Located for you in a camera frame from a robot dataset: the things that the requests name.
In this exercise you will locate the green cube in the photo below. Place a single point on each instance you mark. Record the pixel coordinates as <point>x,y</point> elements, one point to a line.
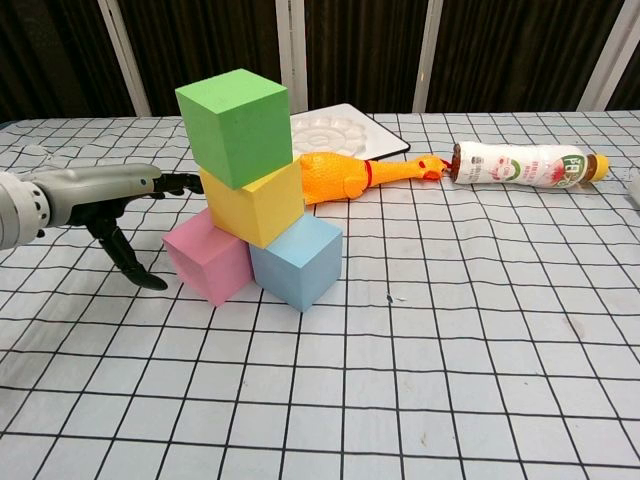
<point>245,135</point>

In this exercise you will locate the white metal frame post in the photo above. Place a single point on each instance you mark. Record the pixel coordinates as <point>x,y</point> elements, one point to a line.
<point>427,55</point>
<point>125,55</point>
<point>291,55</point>
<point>610,50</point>

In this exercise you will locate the white board with black rim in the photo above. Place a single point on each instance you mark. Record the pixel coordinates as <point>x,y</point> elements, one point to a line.
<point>382,137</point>

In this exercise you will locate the pink cube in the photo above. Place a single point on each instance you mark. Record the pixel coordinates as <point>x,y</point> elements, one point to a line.
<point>205,265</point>

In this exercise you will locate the clear plastic wrap tube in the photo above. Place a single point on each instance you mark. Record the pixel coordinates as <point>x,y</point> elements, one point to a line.
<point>635,187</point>

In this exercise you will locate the white labelled drink bottle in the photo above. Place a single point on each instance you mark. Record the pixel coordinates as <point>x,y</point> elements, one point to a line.
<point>520,167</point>

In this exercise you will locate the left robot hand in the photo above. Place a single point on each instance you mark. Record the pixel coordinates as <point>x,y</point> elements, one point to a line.
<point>95,185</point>

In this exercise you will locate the blue cube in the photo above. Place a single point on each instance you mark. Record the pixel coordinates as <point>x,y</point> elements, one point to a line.
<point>300,265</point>

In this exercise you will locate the black grid checkered tablecloth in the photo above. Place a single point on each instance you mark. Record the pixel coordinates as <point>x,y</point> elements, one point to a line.
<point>400,350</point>

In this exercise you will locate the yellow rubber chicken toy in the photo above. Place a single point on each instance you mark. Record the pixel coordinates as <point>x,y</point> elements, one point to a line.
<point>335,177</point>

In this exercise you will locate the yellow cube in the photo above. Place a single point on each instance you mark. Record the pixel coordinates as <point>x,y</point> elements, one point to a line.
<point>265,210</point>

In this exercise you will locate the white flower-shaped paint palette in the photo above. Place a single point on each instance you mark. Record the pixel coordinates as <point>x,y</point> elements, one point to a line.
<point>330,132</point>

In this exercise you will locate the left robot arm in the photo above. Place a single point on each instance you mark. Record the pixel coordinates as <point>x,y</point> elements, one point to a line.
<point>17,210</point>

